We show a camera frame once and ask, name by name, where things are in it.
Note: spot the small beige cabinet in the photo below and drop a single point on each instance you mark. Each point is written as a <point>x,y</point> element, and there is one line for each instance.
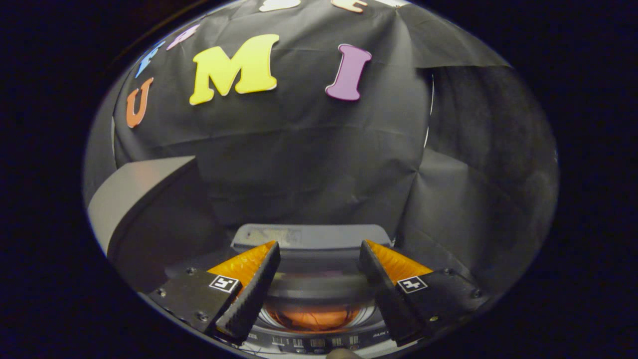
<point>134,184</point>

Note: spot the grey washing machine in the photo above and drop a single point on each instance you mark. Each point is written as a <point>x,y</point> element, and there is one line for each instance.
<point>309,234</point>

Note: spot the orange polo shirt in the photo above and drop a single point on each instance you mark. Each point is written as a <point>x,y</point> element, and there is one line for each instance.
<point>314,318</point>

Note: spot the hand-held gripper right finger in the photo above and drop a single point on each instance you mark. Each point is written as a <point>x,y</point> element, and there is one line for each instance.
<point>384,299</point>

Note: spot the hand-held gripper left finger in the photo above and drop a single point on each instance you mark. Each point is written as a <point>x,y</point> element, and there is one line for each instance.
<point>251,299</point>

